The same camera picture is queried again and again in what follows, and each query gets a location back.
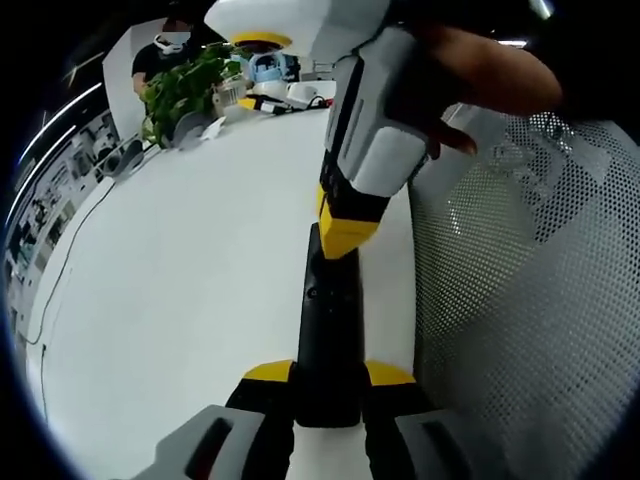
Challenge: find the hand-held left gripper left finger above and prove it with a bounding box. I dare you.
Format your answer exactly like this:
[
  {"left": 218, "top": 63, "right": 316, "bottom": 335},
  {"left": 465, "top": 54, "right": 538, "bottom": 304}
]
[{"left": 132, "top": 358, "right": 299, "bottom": 480}]

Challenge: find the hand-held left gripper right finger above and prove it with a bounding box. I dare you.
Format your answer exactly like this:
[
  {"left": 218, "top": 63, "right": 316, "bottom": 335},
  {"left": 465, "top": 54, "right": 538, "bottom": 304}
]
[{"left": 360, "top": 358, "right": 507, "bottom": 480}]

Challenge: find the black remote control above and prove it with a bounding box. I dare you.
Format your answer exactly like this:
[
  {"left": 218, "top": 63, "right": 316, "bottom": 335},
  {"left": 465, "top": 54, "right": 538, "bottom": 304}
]
[{"left": 295, "top": 222, "right": 364, "bottom": 430}]

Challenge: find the person's right hand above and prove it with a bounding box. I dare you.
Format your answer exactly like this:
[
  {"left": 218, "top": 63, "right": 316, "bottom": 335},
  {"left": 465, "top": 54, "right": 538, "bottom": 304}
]
[{"left": 397, "top": 23, "right": 567, "bottom": 162}]

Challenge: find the blue and white water bottle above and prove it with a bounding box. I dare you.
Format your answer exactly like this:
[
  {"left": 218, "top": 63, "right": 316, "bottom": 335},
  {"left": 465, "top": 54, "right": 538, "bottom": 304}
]
[{"left": 248, "top": 49, "right": 292, "bottom": 84}]

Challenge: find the spare hand-held gripper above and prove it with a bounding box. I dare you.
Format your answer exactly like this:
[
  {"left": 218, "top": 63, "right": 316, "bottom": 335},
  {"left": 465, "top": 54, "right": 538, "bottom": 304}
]
[{"left": 237, "top": 81, "right": 337, "bottom": 117}]

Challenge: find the crumpled white paper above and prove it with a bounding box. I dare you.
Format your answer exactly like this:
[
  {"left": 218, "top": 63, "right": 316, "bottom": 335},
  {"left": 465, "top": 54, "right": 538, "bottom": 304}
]
[{"left": 198, "top": 118, "right": 225, "bottom": 143}]

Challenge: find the green plant in glass jar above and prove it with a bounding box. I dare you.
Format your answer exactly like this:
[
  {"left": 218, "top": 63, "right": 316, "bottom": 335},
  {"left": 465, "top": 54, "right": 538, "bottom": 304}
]
[{"left": 141, "top": 42, "right": 251, "bottom": 150}]

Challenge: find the grey mesh office chair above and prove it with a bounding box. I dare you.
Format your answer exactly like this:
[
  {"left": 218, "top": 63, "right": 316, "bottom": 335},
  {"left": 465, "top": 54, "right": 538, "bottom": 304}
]
[{"left": 407, "top": 104, "right": 640, "bottom": 480}]

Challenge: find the black cable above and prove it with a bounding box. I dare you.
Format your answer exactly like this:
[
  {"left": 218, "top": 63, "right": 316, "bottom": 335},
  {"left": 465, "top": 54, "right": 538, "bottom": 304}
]
[{"left": 22, "top": 144, "right": 156, "bottom": 349}]

